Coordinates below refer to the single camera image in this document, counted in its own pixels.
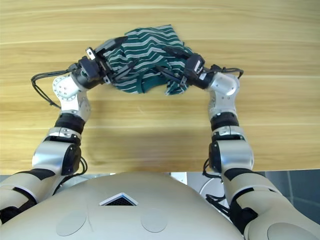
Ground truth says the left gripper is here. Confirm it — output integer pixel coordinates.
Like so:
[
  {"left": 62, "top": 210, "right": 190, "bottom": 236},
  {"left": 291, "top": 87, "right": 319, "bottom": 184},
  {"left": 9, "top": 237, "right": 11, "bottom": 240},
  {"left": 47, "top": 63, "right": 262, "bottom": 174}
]
[{"left": 72, "top": 36, "right": 140, "bottom": 90}]

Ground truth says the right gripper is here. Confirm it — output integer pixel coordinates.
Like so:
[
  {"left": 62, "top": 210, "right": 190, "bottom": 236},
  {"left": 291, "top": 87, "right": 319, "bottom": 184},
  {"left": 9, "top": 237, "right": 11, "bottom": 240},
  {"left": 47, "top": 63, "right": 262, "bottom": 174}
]
[{"left": 156, "top": 46, "right": 216, "bottom": 90}]

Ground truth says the green striped T-shirt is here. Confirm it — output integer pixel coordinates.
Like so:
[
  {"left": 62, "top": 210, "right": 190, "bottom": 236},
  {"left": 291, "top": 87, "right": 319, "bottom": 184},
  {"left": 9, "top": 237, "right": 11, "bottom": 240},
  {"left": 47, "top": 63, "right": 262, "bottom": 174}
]
[{"left": 95, "top": 24, "right": 195, "bottom": 97}]

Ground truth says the robot body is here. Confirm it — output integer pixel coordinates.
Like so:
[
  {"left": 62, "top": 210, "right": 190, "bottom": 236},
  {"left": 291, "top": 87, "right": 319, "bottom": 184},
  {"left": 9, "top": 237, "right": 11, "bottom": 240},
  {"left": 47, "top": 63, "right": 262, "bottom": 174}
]
[{"left": 0, "top": 171, "right": 246, "bottom": 240}]

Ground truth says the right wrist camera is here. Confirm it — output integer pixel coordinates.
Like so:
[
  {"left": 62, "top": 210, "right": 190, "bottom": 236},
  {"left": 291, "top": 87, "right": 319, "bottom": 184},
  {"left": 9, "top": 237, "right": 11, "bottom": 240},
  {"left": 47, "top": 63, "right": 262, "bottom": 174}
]
[{"left": 184, "top": 54, "right": 205, "bottom": 77}]

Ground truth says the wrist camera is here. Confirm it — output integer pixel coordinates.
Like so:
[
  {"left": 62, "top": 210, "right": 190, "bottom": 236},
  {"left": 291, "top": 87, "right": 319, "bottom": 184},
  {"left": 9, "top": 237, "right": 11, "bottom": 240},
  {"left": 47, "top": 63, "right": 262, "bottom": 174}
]
[
  {"left": 79, "top": 57, "right": 101, "bottom": 82},
  {"left": 184, "top": 54, "right": 205, "bottom": 77}
]

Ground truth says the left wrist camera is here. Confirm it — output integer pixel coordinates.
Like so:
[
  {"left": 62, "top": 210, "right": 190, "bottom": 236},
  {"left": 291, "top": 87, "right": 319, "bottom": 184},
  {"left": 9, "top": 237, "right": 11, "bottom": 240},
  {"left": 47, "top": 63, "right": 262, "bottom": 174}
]
[{"left": 79, "top": 57, "right": 101, "bottom": 82}]

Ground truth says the black cable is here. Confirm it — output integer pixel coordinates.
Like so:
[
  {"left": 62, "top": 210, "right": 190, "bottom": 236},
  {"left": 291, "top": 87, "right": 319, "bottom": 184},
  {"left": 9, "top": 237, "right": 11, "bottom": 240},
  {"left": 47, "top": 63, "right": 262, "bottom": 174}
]
[
  {"left": 209, "top": 63, "right": 245, "bottom": 80},
  {"left": 30, "top": 63, "right": 81, "bottom": 110}
]

